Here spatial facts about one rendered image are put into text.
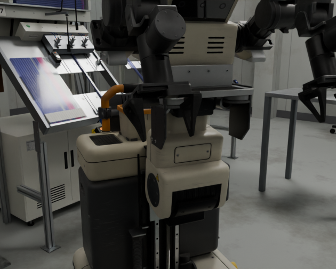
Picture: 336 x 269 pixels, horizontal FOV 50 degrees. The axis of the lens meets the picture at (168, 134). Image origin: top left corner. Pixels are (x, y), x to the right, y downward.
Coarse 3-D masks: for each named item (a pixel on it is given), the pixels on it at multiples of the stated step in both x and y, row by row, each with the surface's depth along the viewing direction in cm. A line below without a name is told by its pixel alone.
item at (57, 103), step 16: (16, 64) 209; (32, 64) 216; (48, 64) 224; (32, 80) 208; (48, 80) 215; (48, 96) 207; (64, 96) 214; (48, 112) 200; (64, 112) 206; (80, 112) 214
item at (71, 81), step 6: (0, 18) 228; (6, 18) 231; (0, 24) 228; (6, 24) 231; (18, 24) 237; (66, 24) 266; (72, 24) 270; (0, 30) 229; (6, 30) 232; (72, 78) 278; (72, 84) 279; (72, 90) 280
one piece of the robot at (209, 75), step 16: (176, 80) 97; (192, 80) 99; (208, 80) 101; (224, 80) 103; (208, 96) 92; (224, 96) 94; (240, 96) 97; (160, 112) 93; (176, 112) 101; (208, 112) 104; (240, 112) 104; (160, 128) 94; (240, 128) 105; (160, 144) 95
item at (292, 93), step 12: (276, 96) 266; (288, 96) 259; (264, 108) 275; (264, 120) 277; (264, 132) 279; (264, 144) 280; (288, 144) 311; (264, 156) 282; (288, 156) 313; (264, 168) 284; (288, 168) 315; (264, 180) 288
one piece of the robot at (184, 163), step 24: (192, 24) 96; (216, 24) 99; (240, 24) 107; (192, 48) 99; (216, 48) 102; (240, 48) 106; (168, 120) 105; (168, 144) 103; (192, 144) 106; (216, 144) 109; (168, 168) 105; (192, 168) 106; (216, 168) 108; (168, 192) 103; (168, 216) 107
